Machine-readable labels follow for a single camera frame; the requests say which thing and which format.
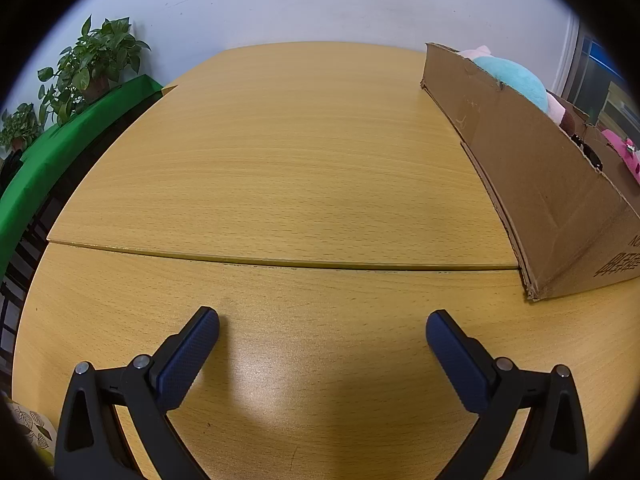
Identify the leaf patterned cloth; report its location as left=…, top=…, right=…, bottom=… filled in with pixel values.
left=5, top=395, right=56, bottom=466

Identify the wooden desktop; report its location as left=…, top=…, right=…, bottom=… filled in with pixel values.
left=11, top=41, right=640, bottom=480

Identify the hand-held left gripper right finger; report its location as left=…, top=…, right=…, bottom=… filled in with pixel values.
left=426, top=310, right=590, bottom=480

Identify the teal and pink plush toy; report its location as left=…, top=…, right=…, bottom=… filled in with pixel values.
left=459, top=45, right=563, bottom=123

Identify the window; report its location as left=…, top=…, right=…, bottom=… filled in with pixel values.
left=560, top=15, right=640, bottom=131

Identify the large potted green plant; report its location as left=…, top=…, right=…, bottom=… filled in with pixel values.
left=37, top=15, right=152, bottom=126

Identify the dark brown plush toy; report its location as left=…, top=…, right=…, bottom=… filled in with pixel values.
left=557, top=97, right=577, bottom=133

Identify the dark chair frame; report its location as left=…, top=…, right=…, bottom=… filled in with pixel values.
left=0, top=195, right=66, bottom=361

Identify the pink strawberry bear plush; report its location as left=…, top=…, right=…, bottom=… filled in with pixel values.
left=600, top=129, right=640, bottom=183

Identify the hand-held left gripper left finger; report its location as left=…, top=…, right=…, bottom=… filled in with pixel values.
left=54, top=306, right=221, bottom=480

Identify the green padded barrier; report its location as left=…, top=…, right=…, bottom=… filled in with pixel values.
left=0, top=74, right=165, bottom=281

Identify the small potted green plant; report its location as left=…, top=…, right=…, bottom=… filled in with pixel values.
left=0, top=102, right=43, bottom=151

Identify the brown cardboard box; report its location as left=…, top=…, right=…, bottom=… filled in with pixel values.
left=420, top=42, right=640, bottom=302

